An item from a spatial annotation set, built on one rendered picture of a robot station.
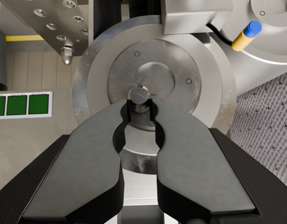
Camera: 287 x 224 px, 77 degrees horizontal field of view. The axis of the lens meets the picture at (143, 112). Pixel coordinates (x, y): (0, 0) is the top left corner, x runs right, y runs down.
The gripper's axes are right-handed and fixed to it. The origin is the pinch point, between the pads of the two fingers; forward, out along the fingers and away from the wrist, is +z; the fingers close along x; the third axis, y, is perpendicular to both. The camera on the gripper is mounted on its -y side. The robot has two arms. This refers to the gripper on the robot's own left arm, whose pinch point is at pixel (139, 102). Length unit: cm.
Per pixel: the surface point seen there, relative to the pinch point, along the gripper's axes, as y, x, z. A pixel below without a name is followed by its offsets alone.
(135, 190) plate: 34.7, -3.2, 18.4
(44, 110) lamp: 17.9, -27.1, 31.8
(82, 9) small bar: -5.2, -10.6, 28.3
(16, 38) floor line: 23, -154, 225
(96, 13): -4.9, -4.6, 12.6
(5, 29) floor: 11, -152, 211
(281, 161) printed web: 13.8, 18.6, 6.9
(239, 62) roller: -0.3, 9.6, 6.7
